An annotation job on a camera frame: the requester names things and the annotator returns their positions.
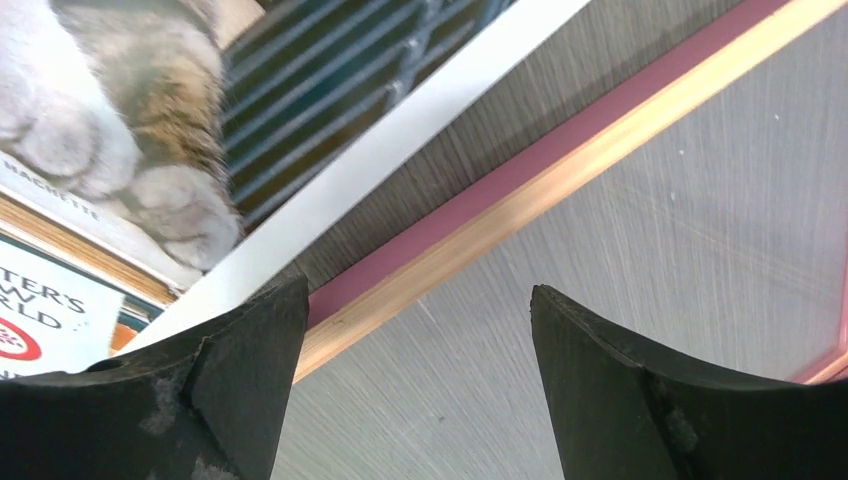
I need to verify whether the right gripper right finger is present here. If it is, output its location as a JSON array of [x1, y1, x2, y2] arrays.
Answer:
[[530, 285, 847, 480]]

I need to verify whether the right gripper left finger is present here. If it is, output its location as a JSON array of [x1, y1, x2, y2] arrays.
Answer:
[[1, 276, 309, 480]]

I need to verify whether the pink wooden picture frame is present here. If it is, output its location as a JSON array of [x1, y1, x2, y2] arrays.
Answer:
[[295, 1, 841, 380]]

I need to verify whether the cat photo print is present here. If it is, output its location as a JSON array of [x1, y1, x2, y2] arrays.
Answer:
[[1, 1, 582, 379]]

